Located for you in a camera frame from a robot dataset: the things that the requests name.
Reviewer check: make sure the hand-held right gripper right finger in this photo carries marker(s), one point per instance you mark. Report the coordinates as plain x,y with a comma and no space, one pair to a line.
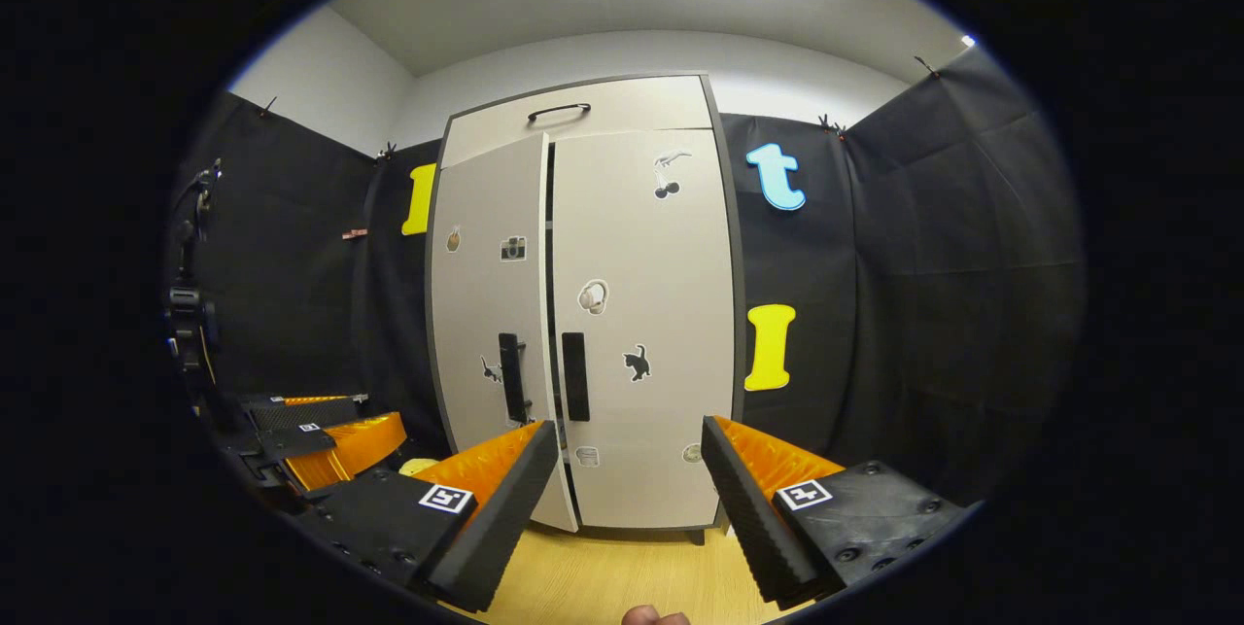
748,518

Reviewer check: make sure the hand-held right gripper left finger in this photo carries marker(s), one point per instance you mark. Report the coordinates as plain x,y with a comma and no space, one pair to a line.
501,518

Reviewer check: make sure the black camera stand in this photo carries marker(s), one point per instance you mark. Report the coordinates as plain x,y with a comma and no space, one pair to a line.
190,314

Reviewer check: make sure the grey white shoe cabinet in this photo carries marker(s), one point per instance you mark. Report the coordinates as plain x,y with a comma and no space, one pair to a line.
724,217

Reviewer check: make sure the white cabinet drawer front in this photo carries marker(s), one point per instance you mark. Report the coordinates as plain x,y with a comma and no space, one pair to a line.
632,110

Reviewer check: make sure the white door with camera sticker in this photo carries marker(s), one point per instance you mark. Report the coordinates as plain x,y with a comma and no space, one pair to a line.
486,304

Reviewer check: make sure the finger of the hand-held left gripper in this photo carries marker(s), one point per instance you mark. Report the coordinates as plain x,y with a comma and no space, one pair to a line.
350,445
306,413

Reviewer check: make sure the white door with headphones sticker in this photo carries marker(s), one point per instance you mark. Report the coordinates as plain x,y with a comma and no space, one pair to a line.
661,246

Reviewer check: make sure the small yellow green object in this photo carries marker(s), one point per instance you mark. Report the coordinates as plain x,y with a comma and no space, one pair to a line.
420,466

